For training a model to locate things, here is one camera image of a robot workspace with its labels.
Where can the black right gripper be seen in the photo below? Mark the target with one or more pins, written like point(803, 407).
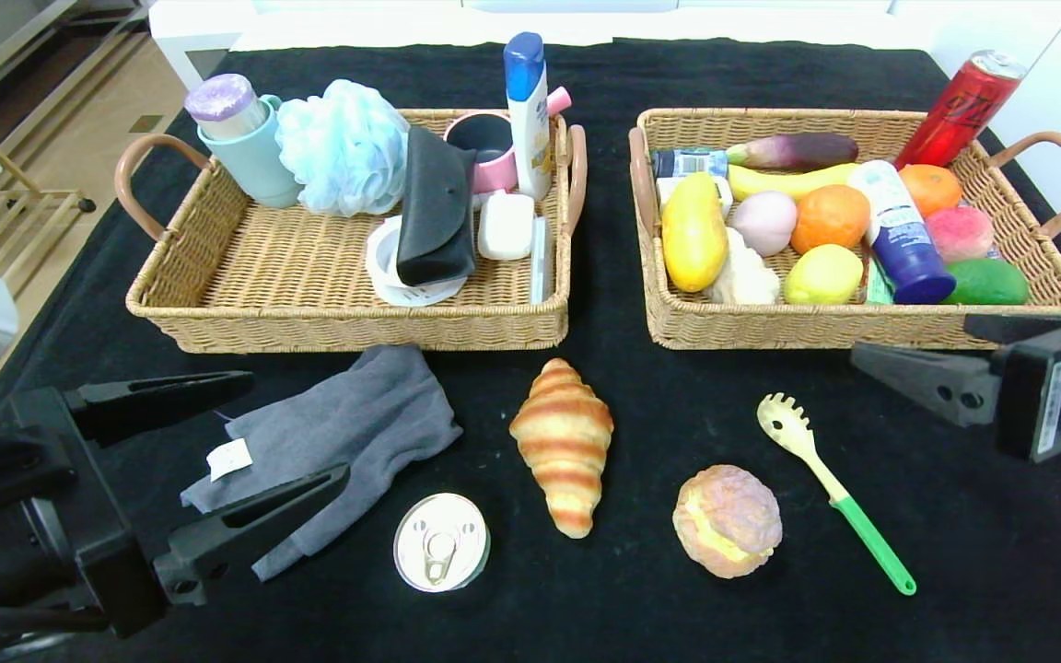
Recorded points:
point(1039, 403)

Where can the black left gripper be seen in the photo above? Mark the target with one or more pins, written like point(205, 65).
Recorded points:
point(93, 511)

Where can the white drink bottle blue cap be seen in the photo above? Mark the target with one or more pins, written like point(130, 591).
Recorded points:
point(899, 239)

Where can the toy cream puff bun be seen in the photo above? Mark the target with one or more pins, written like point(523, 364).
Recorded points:
point(728, 520)

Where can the toy croissant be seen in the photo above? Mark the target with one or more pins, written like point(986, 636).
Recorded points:
point(563, 442)

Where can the rectangular wicker basket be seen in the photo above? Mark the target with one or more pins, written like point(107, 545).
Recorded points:
point(770, 327)
point(291, 276)

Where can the toy green lime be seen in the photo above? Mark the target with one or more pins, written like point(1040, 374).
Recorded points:
point(986, 284)

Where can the toy pink peach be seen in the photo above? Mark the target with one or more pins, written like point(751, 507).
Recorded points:
point(959, 235)

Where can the green snack packet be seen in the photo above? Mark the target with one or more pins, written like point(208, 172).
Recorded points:
point(879, 287)

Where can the small toy orange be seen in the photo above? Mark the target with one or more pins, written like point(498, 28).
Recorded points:
point(931, 189)

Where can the gray towel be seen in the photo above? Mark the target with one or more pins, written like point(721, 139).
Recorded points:
point(355, 424)

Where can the toy yellow lemon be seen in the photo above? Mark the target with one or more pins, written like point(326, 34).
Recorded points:
point(822, 274)

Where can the large toy orange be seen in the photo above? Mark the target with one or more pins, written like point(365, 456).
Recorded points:
point(830, 219)

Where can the red soda can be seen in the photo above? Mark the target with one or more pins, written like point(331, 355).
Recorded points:
point(959, 110)

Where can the toy white garlic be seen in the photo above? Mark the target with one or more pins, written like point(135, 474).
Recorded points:
point(744, 274)

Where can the pull tab tin can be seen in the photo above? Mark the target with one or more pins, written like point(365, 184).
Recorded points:
point(443, 543)

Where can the toy yellow banana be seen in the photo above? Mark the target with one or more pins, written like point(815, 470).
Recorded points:
point(770, 182)

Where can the toy purple eggplant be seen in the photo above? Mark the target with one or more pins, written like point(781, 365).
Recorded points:
point(798, 150)

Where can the white round container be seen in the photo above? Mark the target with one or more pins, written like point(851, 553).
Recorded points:
point(384, 265)

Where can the gold metal rack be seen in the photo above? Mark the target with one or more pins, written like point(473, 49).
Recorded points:
point(52, 193)

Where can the toy yellow papaya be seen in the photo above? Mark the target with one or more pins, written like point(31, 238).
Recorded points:
point(692, 233)

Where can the teal plastic cup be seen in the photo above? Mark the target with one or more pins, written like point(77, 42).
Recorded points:
point(256, 164)

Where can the blue barcode snack packet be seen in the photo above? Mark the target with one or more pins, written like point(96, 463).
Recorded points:
point(692, 164)

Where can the light blue bath pouf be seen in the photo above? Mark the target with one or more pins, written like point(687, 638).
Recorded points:
point(344, 149)

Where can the black glasses case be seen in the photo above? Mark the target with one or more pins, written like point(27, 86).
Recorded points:
point(437, 210)

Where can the purple lidded jar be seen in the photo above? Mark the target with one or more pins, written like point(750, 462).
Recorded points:
point(222, 99)

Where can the white soap box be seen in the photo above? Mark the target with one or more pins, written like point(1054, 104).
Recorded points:
point(506, 226)

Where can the black tablecloth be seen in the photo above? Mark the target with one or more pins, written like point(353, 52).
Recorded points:
point(678, 626)

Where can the white comb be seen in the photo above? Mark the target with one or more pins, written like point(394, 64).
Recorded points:
point(540, 265)

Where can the pink mug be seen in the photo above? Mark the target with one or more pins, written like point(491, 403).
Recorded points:
point(496, 179)

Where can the white shampoo bottle blue cap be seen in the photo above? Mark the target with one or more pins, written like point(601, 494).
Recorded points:
point(530, 136)

